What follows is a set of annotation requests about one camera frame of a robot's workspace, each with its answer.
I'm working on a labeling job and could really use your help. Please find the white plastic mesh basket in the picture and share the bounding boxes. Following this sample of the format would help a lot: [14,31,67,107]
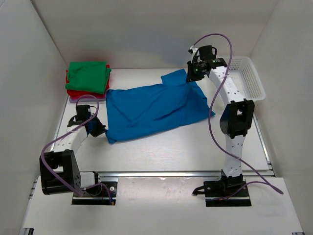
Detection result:
[228,55,266,102]

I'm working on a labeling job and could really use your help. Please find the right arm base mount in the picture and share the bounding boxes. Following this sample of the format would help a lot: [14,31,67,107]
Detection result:
[192,177,252,207]

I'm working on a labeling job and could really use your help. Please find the folded purple t-shirt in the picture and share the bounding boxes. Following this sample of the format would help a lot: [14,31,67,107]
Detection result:
[69,96,106,103]

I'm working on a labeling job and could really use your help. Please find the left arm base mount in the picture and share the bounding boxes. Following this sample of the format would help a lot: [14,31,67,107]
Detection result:
[71,177,118,206]

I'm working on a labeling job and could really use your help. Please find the blue t-shirt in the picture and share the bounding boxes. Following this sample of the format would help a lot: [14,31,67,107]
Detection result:
[106,69,215,144]

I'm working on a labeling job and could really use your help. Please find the folded green t-shirt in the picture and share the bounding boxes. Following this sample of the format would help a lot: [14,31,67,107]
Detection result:
[65,61,112,94]

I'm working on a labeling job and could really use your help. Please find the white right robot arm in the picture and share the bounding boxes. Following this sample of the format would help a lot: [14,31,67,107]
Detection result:
[186,46,255,178]

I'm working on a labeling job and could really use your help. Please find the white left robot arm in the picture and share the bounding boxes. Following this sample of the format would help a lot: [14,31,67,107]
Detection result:
[40,105,106,196]

